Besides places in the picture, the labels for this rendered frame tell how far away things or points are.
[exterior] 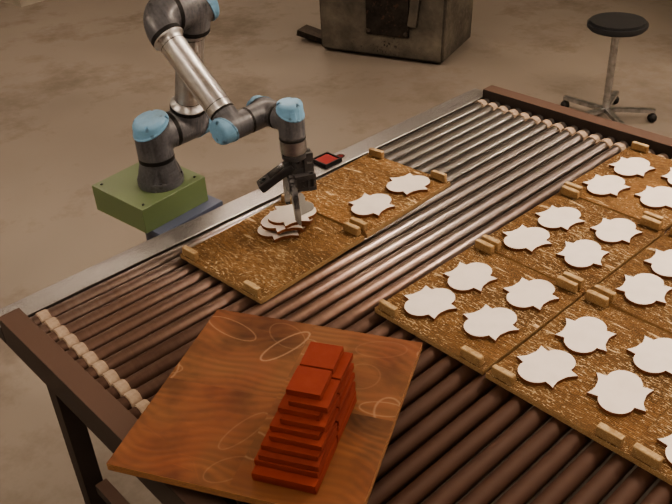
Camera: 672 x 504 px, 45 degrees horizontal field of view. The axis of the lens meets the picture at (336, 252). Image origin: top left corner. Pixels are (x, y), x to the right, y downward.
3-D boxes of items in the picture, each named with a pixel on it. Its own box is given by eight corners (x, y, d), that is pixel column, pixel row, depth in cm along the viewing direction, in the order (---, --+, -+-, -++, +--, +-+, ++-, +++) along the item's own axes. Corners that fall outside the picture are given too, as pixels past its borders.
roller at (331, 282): (114, 411, 189) (110, 396, 186) (579, 138, 297) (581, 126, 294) (125, 422, 186) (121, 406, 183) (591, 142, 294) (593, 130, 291)
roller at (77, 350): (63, 363, 204) (59, 348, 202) (523, 120, 313) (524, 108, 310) (73, 372, 201) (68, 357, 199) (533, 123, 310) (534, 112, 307)
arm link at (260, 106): (233, 102, 226) (258, 112, 220) (263, 89, 233) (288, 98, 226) (236, 127, 231) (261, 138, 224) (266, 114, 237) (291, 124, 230)
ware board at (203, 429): (107, 469, 154) (105, 463, 153) (218, 314, 194) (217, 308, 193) (358, 529, 140) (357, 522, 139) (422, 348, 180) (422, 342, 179)
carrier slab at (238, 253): (180, 258, 234) (179, 253, 233) (283, 203, 258) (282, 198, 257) (261, 304, 213) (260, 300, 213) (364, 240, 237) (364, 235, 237)
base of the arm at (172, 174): (128, 185, 265) (122, 158, 259) (160, 166, 275) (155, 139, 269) (161, 197, 258) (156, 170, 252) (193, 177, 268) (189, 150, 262)
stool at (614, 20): (666, 116, 515) (685, 15, 479) (615, 148, 481) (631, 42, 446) (586, 94, 551) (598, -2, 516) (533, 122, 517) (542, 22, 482)
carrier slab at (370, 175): (285, 202, 259) (284, 197, 258) (369, 156, 283) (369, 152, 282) (367, 238, 238) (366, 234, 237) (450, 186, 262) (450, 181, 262)
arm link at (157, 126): (130, 155, 261) (121, 117, 253) (164, 141, 268) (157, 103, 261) (151, 167, 254) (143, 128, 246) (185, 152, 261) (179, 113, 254)
